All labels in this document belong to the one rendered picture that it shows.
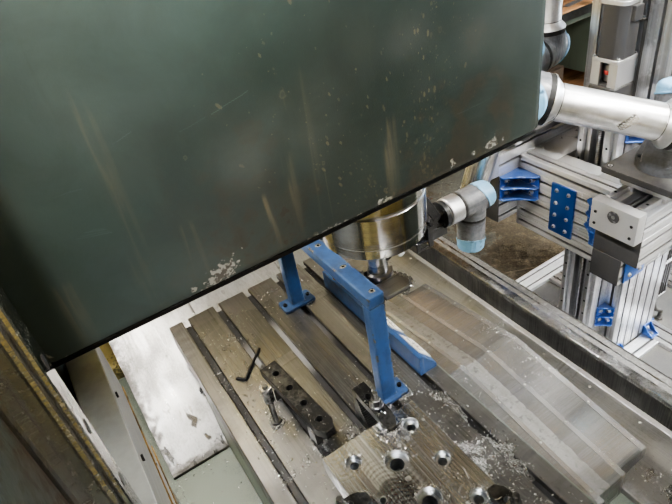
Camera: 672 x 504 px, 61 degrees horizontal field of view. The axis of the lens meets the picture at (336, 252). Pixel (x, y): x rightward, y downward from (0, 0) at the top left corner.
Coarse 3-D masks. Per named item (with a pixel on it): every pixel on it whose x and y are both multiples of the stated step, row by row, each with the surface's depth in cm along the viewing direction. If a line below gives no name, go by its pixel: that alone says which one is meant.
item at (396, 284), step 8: (384, 280) 120; (392, 280) 119; (400, 280) 119; (408, 280) 119; (384, 288) 118; (392, 288) 117; (400, 288) 117; (408, 288) 117; (384, 296) 116; (392, 296) 116
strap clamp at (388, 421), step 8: (360, 384) 125; (352, 392) 125; (360, 392) 123; (368, 392) 123; (376, 392) 118; (360, 400) 123; (368, 400) 126; (376, 400) 118; (360, 408) 126; (368, 408) 120; (376, 408) 119; (384, 408) 119; (360, 416) 128; (368, 416) 127; (376, 416) 118; (384, 416) 118; (392, 416) 118; (368, 424) 127; (384, 424) 117; (392, 424) 117
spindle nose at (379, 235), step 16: (416, 192) 76; (384, 208) 74; (400, 208) 75; (416, 208) 77; (352, 224) 76; (368, 224) 75; (384, 224) 75; (400, 224) 76; (416, 224) 78; (336, 240) 79; (352, 240) 77; (368, 240) 77; (384, 240) 77; (400, 240) 78; (416, 240) 80; (352, 256) 79; (368, 256) 79; (384, 256) 79
